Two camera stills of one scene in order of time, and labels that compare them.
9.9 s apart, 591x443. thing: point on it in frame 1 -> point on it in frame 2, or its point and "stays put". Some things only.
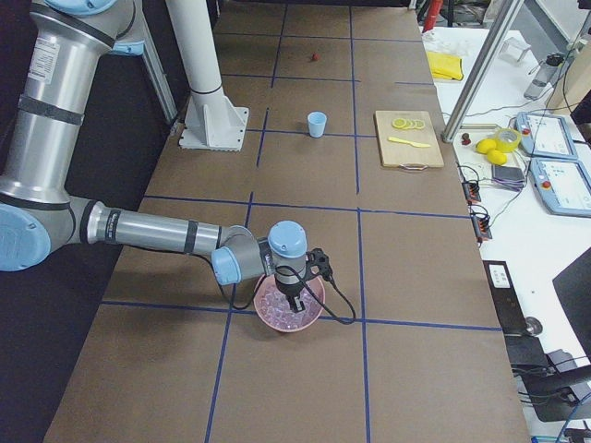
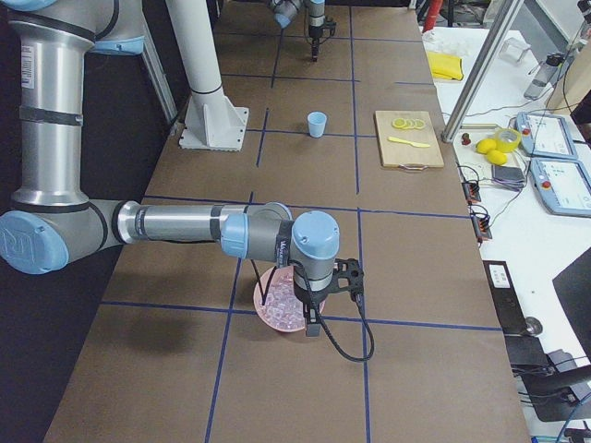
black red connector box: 472,191 stays put
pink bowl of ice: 273,309 stays put
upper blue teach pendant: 546,136 stays put
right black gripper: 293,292 -> 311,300
